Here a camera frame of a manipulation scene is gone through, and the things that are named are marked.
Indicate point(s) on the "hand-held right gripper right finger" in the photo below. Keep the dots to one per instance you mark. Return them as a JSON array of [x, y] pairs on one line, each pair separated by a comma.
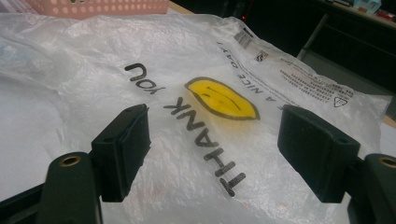
[[314, 152]]

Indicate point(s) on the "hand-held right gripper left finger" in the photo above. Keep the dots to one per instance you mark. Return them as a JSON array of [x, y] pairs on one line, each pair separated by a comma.
[[121, 155]]

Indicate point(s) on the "translucent white plastic bag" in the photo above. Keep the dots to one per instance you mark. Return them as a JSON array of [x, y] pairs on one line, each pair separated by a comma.
[[193, 93]]

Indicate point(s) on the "dark shelf unit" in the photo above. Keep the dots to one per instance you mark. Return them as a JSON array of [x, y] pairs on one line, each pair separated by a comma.
[[348, 40]]

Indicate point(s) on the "pink perforated plastic basket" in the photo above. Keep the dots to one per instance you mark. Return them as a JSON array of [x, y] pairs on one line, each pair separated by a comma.
[[93, 7]]

